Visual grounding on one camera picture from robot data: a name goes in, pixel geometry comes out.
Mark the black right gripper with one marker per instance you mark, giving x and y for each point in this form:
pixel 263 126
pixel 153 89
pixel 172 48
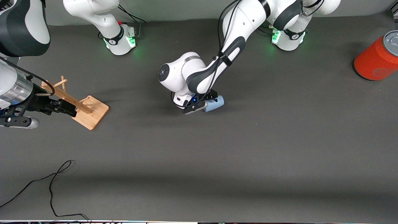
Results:
pixel 39 102

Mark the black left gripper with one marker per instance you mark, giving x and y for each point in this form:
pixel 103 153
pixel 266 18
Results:
pixel 212 94

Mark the light blue plastic cup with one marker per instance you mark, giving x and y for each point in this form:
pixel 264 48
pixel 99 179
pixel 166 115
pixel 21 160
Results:
pixel 216 105

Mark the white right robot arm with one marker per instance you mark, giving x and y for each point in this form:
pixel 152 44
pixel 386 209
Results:
pixel 105 18

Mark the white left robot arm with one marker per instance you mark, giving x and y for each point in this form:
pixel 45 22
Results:
pixel 242 18

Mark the wooden cup stand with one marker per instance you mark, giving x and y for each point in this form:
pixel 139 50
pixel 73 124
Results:
pixel 93 113

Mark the dark grey table mat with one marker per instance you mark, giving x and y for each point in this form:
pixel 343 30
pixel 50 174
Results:
pixel 199 149

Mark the orange drink can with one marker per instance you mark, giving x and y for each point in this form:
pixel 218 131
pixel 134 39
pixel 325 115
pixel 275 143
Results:
pixel 373 60

